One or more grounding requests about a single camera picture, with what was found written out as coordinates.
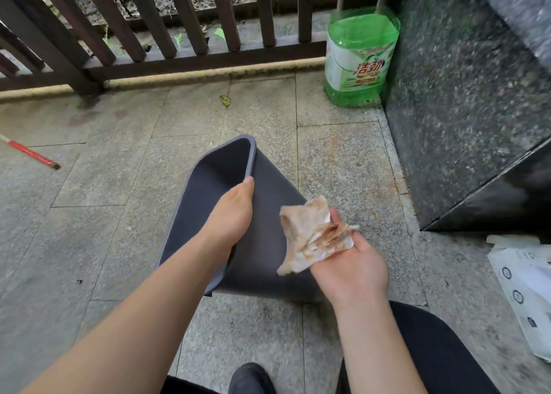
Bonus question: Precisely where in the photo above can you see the red and white broom stick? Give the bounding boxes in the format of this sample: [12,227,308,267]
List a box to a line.
[0,133,62,171]

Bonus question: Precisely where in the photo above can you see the dark speckled granite counter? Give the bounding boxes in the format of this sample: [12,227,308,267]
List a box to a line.
[380,0,551,233]

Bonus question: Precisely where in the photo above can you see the person's right forearm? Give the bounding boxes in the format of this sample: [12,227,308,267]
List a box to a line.
[333,295,418,394]

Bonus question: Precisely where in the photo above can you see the person's left forearm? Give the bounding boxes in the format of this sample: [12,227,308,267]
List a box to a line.
[22,233,236,394]

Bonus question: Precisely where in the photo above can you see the green detergent bottle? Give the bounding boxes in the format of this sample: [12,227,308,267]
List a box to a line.
[324,7,401,108]

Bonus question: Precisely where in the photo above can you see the person's black trousers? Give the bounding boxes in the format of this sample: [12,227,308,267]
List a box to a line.
[161,301,503,394]

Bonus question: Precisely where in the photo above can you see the person's left hand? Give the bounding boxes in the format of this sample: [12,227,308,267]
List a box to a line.
[201,176,255,253]

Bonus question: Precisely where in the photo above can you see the white printed plastic bag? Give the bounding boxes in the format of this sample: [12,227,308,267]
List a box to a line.
[486,234,551,363]

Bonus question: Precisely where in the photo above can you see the dark grey plastic trash bin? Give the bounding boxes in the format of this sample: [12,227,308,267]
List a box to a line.
[157,134,329,299]

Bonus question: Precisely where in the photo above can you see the person's dark shoe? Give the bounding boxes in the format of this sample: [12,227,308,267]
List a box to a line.
[228,362,277,394]

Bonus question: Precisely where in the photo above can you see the stained white tissue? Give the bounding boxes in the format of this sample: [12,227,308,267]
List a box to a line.
[277,196,361,277]

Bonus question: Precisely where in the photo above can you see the dark brown wooden railing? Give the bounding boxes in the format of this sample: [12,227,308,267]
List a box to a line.
[0,0,358,98]

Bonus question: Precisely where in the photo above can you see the person's right hand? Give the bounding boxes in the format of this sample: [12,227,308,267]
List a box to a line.
[309,207,390,307]

